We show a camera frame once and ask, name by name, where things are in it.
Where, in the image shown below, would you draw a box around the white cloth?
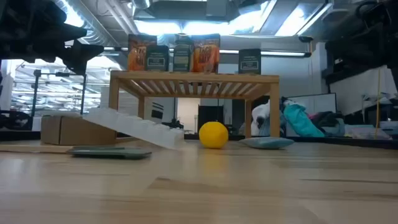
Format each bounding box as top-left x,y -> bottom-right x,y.
251,99 -> 271,136

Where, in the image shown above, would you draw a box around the long ceiling light tube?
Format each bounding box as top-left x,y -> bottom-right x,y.
102,46 -> 312,58

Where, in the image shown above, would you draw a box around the white ice cube tray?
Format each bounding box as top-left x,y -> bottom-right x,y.
83,107 -> 185,150

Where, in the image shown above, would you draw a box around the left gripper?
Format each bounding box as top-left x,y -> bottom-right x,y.
18,0 -> 105,75

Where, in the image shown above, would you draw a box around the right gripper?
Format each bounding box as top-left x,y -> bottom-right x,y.
325,4 -> 398,68

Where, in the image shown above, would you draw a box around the black aluminium rig frame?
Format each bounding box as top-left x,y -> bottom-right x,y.
0,129 -> 398,150

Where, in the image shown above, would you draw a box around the green black pepper tin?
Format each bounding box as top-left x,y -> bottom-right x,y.
146,45 -> 170,72
238,49 -> 262,75

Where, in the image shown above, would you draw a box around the teal cloth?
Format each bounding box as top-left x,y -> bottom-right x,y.
281,99 -> 326,138

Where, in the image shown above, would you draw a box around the orange taco mix packet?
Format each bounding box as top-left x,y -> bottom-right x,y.
127,34 -> 158,72
192,33 -> 221,73

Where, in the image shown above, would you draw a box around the green-lidded spice jar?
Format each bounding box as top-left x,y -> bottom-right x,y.
173,33 -> 193,73

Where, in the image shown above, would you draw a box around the white box black stripes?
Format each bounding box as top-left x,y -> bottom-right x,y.
144,98 -> 175,124

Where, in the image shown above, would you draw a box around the black cabinet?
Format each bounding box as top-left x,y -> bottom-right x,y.
197,105 -> 224,125

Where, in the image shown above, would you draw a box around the wooden slatted shelf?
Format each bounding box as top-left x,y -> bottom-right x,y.
108,70 -> 280,138

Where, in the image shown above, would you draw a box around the dark clothing heap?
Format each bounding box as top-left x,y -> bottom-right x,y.
310,111 -> 346,138

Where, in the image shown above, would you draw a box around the small cardboard box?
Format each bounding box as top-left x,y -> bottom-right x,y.
40,110 -> 118,146

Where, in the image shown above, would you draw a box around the yellow lemon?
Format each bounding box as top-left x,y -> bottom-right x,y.
198,121 -> 229,149

